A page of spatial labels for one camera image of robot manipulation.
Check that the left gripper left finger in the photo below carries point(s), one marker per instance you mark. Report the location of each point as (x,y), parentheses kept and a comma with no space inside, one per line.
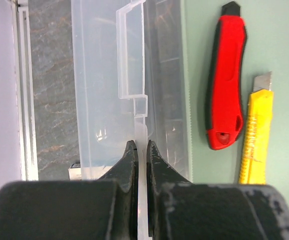
(104,209)

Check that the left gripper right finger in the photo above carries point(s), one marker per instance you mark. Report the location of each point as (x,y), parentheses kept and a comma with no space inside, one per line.
(179,209)

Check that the yellow utility knife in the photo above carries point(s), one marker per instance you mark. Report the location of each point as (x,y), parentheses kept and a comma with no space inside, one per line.
(259,116)

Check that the red black utility knife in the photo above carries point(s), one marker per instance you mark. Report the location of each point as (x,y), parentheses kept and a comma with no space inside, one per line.
(223,107)

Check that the green plastic tool box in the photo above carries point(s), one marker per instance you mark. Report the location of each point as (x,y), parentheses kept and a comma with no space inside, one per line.
(141,70)

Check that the aluminium frame rail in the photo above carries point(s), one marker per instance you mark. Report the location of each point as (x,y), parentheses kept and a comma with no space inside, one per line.
(25,91)

